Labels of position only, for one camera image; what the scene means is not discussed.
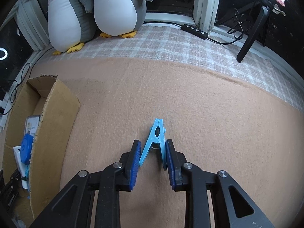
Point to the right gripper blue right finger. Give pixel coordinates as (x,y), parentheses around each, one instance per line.
(211,193)

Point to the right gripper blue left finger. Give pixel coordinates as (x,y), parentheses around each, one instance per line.
(93,195)

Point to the white power adapter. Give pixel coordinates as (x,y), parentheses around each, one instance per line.
(16,151)

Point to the blue round tape measure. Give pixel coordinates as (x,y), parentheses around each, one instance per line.
(25,149)

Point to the cardboard box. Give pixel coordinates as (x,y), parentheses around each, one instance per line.
(50,98)

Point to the clear plastic phone box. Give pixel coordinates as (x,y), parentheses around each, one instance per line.
(31,125)

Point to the light blue clothespin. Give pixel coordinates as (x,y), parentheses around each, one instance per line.
(156,139)

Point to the blue clip with round end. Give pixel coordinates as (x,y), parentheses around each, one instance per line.
(25,177)

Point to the checkered cloth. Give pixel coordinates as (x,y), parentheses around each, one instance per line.
(172,44)

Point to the large penguin plush toy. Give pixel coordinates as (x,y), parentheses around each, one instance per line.
(70,24)

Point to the small penguin plush toy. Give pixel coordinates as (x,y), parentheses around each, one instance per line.
(119,17)

